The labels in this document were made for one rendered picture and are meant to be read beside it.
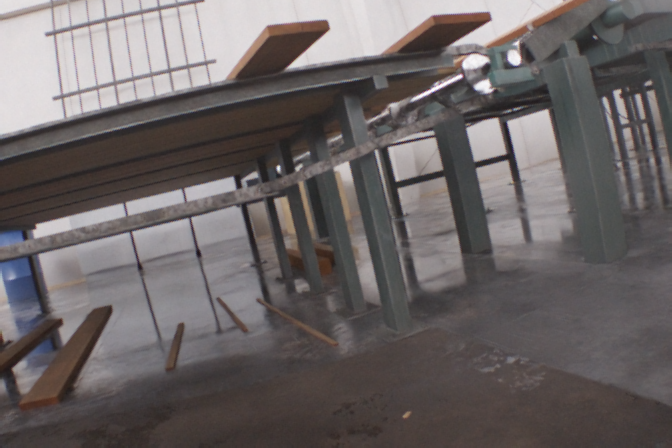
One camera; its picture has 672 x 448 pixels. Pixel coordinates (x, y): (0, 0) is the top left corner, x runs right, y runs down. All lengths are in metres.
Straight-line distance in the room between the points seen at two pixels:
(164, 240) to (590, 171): 5.77
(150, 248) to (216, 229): 0.92
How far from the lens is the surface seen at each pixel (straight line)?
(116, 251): 6.92
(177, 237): 6.87
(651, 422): 0.93
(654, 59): 2.73
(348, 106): 1.59
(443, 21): 1.41
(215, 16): 8.10
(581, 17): 2.09
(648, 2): 2.54
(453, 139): 2.66
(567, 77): 1.89
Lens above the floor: 0.50
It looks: level
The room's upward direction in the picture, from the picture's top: 13 degrees counter-clockwise
